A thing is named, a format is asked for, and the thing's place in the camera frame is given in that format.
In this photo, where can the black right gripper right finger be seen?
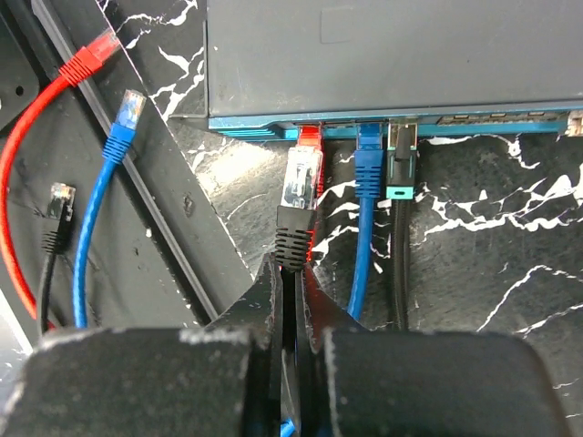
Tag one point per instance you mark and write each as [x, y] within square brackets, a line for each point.
[315, 313]

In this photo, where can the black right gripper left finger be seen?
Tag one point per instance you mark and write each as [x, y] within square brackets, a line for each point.
[258, 312]

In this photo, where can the dark grey network switch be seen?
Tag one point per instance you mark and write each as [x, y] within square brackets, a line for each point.
[450, 67]

